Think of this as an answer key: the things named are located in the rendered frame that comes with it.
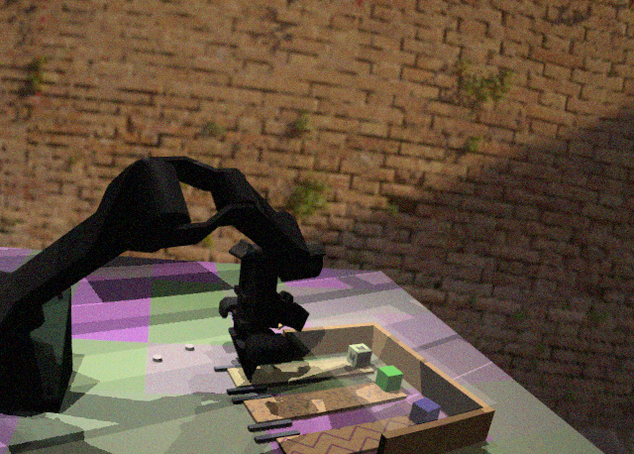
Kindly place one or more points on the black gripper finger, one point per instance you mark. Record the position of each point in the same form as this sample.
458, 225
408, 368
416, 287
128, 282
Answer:
235, 336
247, 365

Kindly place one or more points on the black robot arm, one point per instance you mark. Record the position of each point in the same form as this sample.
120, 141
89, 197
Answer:
143, 210

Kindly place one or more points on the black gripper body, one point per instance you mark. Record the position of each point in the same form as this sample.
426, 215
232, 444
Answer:
251, 312

